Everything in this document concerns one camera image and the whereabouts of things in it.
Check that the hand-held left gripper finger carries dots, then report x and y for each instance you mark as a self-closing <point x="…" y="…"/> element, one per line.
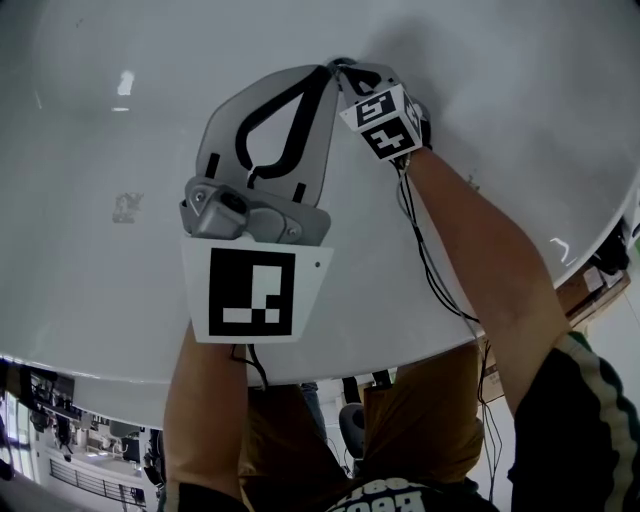
<point x="317" y="150"/>
<point x="220" y="135"/>

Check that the white and green box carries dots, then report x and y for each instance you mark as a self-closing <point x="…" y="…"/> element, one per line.
<point x="636" y="234"/>

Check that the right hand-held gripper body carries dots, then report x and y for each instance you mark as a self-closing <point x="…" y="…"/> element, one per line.
<point x="387" y="135"/>

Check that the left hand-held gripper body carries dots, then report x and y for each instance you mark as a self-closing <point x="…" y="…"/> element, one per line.
<point x="250" y="290"/>

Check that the grey office chair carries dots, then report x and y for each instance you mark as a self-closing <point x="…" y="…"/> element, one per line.
<point x="352" y="430"/>

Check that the person's tan shorts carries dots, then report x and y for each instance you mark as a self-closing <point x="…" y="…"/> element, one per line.
<point x="415" y="425"/>

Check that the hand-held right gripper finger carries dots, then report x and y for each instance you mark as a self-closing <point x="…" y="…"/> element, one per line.
<point x="385" y="72"/>
<point x="348" y="87"/>

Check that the white bathtub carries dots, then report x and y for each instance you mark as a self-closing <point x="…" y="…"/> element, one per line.
<point x="100" y="275"/>

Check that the person's green shirt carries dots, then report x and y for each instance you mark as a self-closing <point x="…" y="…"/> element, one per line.
<point x="575" y="440"/>

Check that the person's right forearm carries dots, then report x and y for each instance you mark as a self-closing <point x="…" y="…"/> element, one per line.
<point x="490" y="260"/>

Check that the printed cardboard box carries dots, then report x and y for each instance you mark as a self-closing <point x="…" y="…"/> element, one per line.
<point x="492" y="372"/>

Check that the person's left forearm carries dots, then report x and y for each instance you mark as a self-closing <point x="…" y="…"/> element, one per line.
<point x="205" y="415"/>

